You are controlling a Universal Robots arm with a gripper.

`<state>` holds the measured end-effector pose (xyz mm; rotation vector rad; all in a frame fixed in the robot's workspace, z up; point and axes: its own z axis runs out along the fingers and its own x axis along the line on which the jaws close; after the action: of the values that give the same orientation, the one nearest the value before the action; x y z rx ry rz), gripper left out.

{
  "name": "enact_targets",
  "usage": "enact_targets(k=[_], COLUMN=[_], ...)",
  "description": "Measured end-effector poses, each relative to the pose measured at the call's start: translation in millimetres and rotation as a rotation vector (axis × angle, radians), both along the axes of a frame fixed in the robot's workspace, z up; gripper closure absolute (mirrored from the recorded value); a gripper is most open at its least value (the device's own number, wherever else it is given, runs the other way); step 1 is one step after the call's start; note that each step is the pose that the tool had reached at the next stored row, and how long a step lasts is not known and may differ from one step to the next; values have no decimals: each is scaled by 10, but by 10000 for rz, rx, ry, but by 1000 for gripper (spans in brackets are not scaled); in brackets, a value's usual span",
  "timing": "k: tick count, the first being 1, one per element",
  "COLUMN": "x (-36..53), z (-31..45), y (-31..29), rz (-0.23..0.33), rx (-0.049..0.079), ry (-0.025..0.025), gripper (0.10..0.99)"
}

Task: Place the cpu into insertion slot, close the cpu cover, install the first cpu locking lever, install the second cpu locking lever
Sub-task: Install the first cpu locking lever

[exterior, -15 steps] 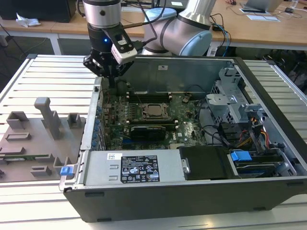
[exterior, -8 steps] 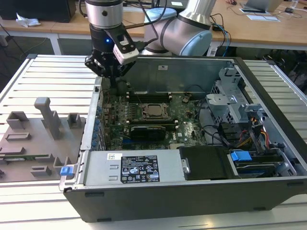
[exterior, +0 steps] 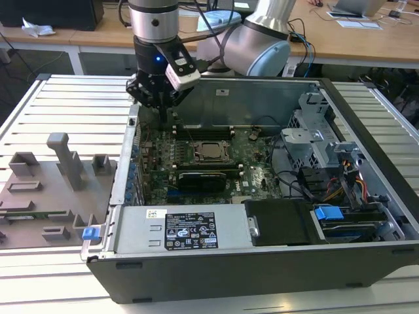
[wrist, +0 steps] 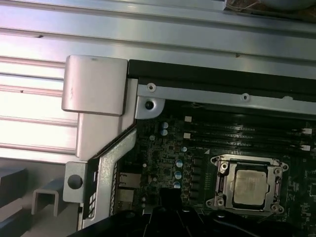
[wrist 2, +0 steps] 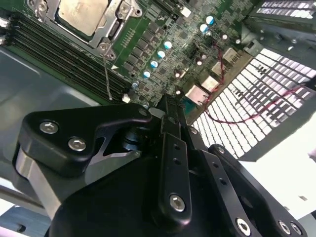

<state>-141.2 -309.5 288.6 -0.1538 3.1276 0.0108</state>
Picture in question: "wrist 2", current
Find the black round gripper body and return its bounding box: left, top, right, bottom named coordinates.
left=50, top=153, right=231, bottom=237

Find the silver square CPU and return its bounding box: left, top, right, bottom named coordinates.
left=58, top=0, right=111, bottom=37

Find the metal socket cover frame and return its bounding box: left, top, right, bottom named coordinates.
left=45, top=0, right=124, bottom=48

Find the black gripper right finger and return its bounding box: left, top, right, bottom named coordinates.
left=175, top=98, right=310, bottom=237

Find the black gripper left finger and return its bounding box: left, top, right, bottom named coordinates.
left=14, top=95, right=195, bottom=234

